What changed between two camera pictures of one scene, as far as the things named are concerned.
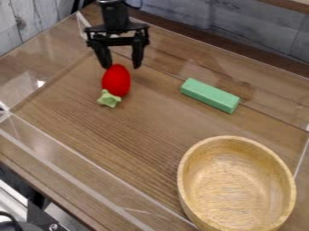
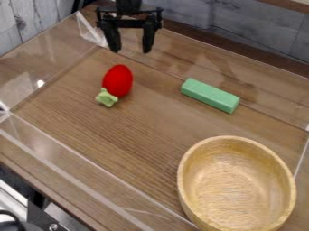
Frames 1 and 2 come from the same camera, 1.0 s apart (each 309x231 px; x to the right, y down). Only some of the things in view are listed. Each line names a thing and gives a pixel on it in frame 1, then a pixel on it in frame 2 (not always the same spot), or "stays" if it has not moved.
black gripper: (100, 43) to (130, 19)
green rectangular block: (209, 95) stays
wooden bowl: (234, 185) stays
